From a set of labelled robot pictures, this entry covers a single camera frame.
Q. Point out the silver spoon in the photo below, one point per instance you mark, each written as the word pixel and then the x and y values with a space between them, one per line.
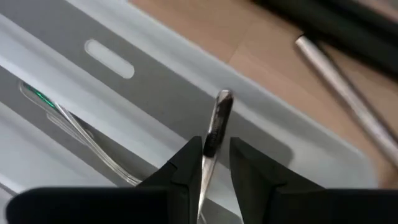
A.
pixel 102 151
pixel 217 124

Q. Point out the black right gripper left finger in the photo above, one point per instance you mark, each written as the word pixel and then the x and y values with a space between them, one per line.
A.
pixel 109 208

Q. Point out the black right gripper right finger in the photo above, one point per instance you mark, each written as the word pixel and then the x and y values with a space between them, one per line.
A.
pixel 311 208

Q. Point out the white plastic cutlery tray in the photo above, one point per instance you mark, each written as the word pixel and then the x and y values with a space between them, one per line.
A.
pixel 155 93

